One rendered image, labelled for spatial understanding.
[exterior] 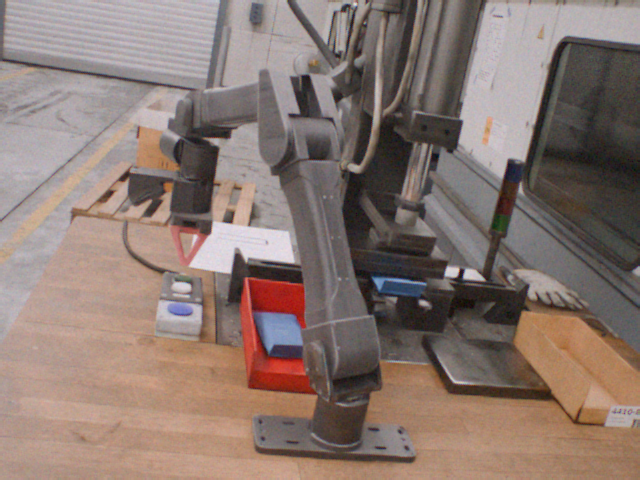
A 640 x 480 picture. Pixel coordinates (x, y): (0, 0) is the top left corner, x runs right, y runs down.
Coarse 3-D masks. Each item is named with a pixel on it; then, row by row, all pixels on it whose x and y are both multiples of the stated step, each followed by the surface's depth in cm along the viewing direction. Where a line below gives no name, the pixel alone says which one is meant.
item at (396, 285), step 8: (376, 272) 120; (376, 280) 116; (384, 280) 111; (392, 280) 111; (400, 280) 111; (408, 280) 119; (384, 288) 112; (392, 288) 112; (400, 288) 112; (408, 288) 112; (416, 288) 112; (424, 288) 112; (416, 296) 114
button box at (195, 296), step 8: (128, 248) 130; (136, 256) 127; (152, 264) 125; (160, 272) 124; (168, 272) 123; (176, 272) 122; (168, 280) 114; (192, 280) 115; (200, 280) 117; (160, 288) 112; (168, 288) 111; (192, 288) 113; (200, 288) 114; (160, 296) 108; (168, 296) 108; (176, 296) 109; (184, 296) 109; (192, 296) 110; (200, 296) 111; (200, 304) 109
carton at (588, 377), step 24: (528, 312) 121; (528, 336) 117; (552, 336) 123; (576, 336) 122; (528, 360) 116; (552, 360) 108; (576, 360) 121; (600, 360) 114; (624, 360) 108; (552, 384) 107; (576, 384) 101; (600, 384) 113; (624, 384) 107; (576, 408) 100; (600, 408) 100; (624, 408) 100
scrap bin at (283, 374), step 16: (256, 288) 115; (272, 288) 115; (288, 288) 116; (304, 288) 116; (240, 304) 116; (256, 304) 116; (272, 304) 116; (288, 304) 117; (304, 304) 117; (304, 320) 116; (256, 336) 107; (256, 352) 91; (256, 368) 98; (272, 368) 99; (288, 368) 99; (256, 384) 93; (272, 384) 93; (288, 384) 94; (304, 384) 94
